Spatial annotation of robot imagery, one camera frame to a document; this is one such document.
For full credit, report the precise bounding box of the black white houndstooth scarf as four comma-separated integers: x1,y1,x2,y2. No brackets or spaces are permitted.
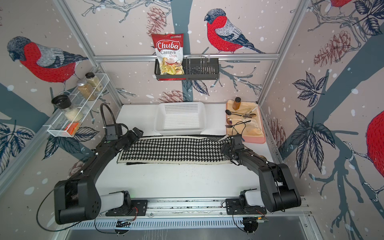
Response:
117,135,231,165

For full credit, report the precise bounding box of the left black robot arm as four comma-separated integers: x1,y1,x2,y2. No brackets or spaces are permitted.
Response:
54,128,144,225

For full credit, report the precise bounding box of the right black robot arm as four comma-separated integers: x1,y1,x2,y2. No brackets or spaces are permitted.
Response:
221,135,302,213

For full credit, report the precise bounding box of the white perforated plastic basket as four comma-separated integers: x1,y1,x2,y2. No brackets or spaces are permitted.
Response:
154,102,207,136

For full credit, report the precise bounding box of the copper spoon on tray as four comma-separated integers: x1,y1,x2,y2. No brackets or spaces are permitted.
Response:
226,118,251,128

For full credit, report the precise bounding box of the pink plastic tray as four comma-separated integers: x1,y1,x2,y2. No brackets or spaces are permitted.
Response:
226,100,266,144

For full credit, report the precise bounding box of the gold spoon on table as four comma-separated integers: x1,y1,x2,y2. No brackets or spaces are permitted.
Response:
258,155,267,161

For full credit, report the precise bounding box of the black spoon on tray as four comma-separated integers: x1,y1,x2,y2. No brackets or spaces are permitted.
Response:
226,110,243,117

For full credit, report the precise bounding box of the iridescent spoon on tray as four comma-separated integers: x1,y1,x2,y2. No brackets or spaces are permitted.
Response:
243,112,257,118

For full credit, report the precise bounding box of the amber bottle on tray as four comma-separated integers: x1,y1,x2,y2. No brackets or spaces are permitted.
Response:
232,97,242,111

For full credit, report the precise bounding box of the small orange box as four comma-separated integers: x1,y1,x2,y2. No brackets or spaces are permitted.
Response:
65,122,81,136

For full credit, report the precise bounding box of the black lid spice jar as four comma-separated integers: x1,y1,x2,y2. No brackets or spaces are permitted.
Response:
51,95,84,123

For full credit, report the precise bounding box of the brown spice jar middle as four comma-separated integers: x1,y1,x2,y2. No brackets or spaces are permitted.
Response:
77,80,97,101

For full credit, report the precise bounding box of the tan spice jar rear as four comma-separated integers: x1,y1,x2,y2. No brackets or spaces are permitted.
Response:
86,72,104,92

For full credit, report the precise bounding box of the red cassava chips bag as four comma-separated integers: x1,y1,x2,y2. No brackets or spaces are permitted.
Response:
152,34,185,80

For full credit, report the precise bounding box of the clear acrylic wall shelf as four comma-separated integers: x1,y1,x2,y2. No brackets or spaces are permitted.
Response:
48,73,110,138

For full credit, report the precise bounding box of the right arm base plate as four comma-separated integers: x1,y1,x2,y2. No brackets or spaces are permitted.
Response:
225,199,267,216

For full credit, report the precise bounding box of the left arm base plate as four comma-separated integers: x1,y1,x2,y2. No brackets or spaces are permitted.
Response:
105,200,148,217

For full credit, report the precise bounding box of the black wire wall rack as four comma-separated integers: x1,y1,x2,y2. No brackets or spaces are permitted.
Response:
154,57,220,81

